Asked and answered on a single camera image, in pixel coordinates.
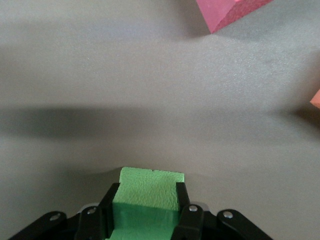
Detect brown table mat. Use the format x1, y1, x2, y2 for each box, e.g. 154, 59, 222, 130
0, 0, 320, 240

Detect green foam cube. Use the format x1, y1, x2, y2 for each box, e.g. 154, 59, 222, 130
104, 166, 186, 240

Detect orange foam cube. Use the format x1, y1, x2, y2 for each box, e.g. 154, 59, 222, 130
309, 89, 320, 109

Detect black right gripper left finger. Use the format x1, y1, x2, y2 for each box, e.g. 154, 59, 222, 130
7, 182, 121, 240

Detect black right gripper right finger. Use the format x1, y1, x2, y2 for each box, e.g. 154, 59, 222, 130
171, 181, 275, 240

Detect red foam cube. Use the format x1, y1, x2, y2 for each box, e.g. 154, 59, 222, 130
195, 0, 275, 35

